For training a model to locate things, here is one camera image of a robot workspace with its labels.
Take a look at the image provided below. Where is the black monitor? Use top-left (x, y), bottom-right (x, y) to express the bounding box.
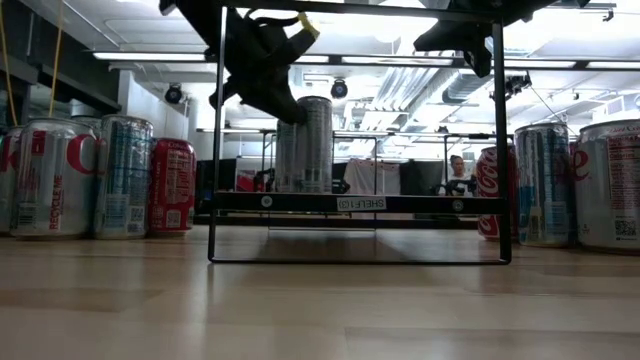
top-left (399, 159), bottom-right (446, 196)
top-left (195, 158), bottom-right (239, 194)

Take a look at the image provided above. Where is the black wire shelf rack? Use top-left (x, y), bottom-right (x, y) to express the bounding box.
top-left (207, 0), bottom-right (514, 266)

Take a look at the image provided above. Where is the black ceiling track light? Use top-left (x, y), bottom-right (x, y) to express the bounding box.
top-left (489, 71), bottom-right (534, 104)

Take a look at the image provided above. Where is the tall slim grey can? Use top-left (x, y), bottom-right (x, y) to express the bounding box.
top-left (296, 95), bottom-right (335, 195)

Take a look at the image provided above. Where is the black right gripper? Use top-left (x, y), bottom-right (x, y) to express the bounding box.
top-left (413, 2), bottom-right (494, 79)

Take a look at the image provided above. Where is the orange yellow cable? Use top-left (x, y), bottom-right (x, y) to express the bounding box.
top-left (0, 0), bottom-right (19, 127)
top-left (48, 0), bottom-right (65, 119)

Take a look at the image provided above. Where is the yellow tape tag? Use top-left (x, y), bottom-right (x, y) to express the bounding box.
top-left (298, 12), bottom-right (321, 40)

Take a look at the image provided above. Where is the person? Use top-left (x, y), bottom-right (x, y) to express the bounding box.
top-left (437, 153), bottom-right (479, 197)

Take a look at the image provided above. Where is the black aluminium table frame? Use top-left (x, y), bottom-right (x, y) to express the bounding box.
top-left (192, 213), bottom-right (479, 231)

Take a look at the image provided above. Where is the long ceiling light strip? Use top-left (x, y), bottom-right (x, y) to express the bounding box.
top-left (92, 49), bottom-right (640, 71)

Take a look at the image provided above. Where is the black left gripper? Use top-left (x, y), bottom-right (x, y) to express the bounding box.
top-left (208, 9), bottom-right (321, 125)

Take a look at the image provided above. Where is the red box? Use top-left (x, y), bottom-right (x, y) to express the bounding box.
top-left (235, 170), bottom-right (257, 193)

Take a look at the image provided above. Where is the silver ventilation duct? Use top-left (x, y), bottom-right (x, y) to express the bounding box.
top-left (440, 69), bottom-right (499, 105)

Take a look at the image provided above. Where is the black ceiling rail fixture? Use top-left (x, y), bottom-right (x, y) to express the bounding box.
top-left (528, 1), bottom-right (617, 22)

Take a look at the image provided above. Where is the slim silver blue can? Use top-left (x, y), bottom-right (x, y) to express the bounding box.
top-left (513, 122), bottom-right (575, 249)
top-left (93, 114), bottom-right (155, 240)

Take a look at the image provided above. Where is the silver diet cola can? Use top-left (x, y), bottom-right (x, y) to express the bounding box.
top-left (10, 118), bottom-right (100, 240)
top-left (572, 118), bottom-right (640, 251)
top-left (0, 125), bottom-right (24, 236)

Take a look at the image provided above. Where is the dark wall shelving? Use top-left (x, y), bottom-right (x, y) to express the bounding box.
top-left (0, 0), bottom-right (122, 126)

